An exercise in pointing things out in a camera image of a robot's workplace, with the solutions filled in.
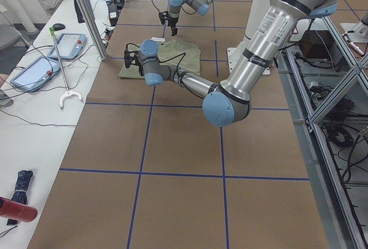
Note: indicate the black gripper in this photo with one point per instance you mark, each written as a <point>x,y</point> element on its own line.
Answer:
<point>140,65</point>
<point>173,22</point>

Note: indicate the green long-sleeve shirt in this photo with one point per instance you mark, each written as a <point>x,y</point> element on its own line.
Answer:
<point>166,53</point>

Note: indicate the white shirt price tag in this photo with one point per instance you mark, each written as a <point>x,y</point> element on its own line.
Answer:
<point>159,39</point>

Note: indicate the long reacher grabber tool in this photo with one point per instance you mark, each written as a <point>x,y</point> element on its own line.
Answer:
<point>69,93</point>

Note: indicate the blue teach pendant far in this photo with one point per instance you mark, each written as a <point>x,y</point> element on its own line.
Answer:
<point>70,45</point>

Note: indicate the blue teach pendant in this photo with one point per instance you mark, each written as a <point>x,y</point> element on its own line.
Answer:
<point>70,45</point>
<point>35,75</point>

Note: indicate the black computer mouse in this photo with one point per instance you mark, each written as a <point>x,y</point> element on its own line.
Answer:
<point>58,26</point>

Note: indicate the blue teach pendant near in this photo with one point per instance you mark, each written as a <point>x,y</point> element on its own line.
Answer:
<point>35,75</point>

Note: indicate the folded dark blue umbrella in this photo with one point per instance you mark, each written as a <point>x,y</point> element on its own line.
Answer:
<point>21,187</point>

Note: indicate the red cylindrical bottle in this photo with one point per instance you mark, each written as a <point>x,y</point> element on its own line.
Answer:
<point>17,211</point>

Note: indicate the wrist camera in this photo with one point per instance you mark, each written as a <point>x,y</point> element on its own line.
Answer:
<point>130,58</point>
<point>163,17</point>

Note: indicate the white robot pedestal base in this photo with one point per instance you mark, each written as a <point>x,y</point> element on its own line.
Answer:
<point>257,13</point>

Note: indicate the aluminium frame post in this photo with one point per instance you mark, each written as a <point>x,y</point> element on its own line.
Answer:
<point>92,27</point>

